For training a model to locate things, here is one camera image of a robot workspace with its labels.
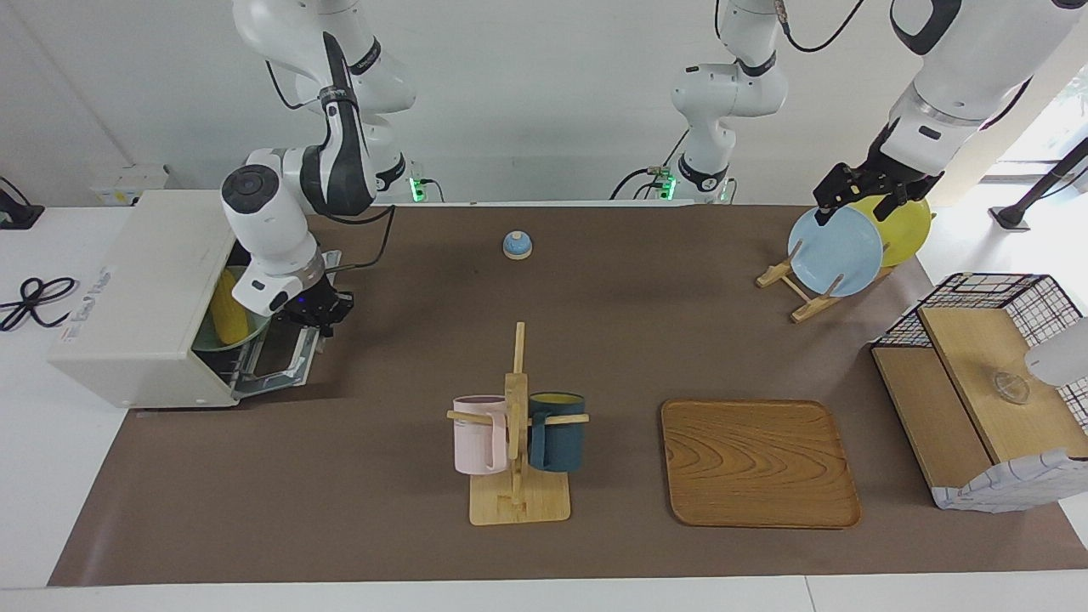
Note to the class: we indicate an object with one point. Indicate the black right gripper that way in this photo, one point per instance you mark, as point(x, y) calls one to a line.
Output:
point(314, 308)

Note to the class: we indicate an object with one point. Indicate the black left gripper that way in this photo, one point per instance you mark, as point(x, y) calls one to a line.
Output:
point(884, 178)

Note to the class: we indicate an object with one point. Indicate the pale green plate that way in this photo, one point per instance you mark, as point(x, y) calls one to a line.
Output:
point(259, 327)

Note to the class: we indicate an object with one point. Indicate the glass oven door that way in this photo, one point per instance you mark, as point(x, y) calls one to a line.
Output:
point(268, 387)

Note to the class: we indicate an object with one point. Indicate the yellow corn cob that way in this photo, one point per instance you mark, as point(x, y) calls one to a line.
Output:
point(228, 310)

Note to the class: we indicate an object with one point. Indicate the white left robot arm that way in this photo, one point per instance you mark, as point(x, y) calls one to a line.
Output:
point(960, 68)

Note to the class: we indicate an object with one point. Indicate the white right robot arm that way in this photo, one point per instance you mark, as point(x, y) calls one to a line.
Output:
point(263, 221)

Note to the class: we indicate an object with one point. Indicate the white toaster oven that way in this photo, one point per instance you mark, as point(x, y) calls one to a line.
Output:
point(127, 289)

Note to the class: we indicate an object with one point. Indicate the light blue plate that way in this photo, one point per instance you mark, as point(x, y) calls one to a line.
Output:
point(837, 255)

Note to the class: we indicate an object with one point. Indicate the yellow plate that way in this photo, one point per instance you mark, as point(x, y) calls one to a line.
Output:
point(909, 238)

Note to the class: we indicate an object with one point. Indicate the wooden plate rack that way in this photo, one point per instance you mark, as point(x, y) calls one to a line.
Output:
point(812, 308)

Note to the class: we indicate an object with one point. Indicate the brown table mat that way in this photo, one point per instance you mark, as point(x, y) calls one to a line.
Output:
point(340, 476)

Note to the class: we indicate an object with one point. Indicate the black tripod stand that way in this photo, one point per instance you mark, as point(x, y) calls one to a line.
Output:
point(1011, 217)

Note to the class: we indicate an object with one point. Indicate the pink mug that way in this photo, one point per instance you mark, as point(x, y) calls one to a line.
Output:
point(476, 442)

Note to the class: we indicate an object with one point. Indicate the small clear glass lid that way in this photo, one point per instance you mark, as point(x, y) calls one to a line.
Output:
point(1011, 389)

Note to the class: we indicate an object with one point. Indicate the white cylindrical object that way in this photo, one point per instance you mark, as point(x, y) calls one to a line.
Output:
point(1058, 357)

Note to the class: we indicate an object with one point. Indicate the dark teal mug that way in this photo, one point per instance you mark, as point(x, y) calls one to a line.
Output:
point(561, 442)

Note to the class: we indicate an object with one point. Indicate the wooden mug tree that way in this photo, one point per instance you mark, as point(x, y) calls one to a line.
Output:
point(518, 506)

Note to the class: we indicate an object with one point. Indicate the wooden tray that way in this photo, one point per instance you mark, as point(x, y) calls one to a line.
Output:
point(756, 463)

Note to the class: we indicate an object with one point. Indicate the white checked cloth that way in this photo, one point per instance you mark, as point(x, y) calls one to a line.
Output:
point(1011, 484)

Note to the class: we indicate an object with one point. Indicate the black stand base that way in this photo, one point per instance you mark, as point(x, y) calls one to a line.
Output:
point(17, 217)

